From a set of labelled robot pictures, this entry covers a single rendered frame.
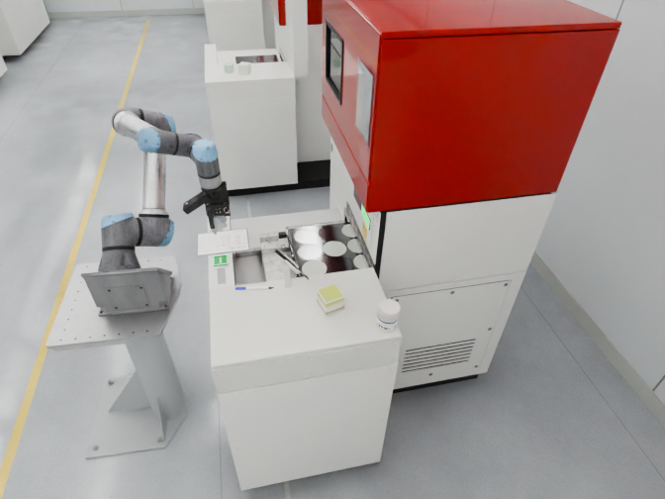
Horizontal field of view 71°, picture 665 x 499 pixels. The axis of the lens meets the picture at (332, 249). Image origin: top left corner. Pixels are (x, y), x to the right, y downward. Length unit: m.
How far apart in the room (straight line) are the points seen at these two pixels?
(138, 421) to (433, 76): 2.08
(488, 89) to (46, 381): 2.57
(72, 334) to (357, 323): 1.05
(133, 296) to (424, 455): 1.51
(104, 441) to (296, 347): 1.36
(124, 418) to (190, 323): 0.66
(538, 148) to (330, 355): 1.00
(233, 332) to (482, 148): 1.03
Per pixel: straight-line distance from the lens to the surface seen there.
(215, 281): 1.78
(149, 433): 2.58
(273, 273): 1.89
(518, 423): 2.68
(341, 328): 1.58
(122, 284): 1.85
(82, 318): 2.01
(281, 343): 1.54
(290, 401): 1.73
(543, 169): 1.85
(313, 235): 2.04
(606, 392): 3.00
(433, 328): 2.20
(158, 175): 1.98
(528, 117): 1.69
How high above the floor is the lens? 2.17
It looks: 40 degrees down
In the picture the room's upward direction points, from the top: 1 degrees clockwise
